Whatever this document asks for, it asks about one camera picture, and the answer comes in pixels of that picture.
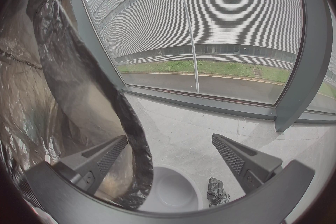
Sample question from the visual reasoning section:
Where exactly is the crumpled black plastic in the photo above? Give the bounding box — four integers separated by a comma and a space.
207, 177, 231, 208

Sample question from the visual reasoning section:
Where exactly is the window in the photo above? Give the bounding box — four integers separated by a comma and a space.
60, 0, 336, 133

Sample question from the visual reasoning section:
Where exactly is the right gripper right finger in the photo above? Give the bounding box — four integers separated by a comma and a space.
212, 133, 284, 195

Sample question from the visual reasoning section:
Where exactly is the black plastic bag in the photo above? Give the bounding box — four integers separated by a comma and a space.
0, 0, 154, 211

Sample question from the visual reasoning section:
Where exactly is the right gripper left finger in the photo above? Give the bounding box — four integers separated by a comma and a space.
54, 136, 129, 196

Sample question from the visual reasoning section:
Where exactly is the white trash bin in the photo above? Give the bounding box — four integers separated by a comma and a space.
139, 164, 204, 212

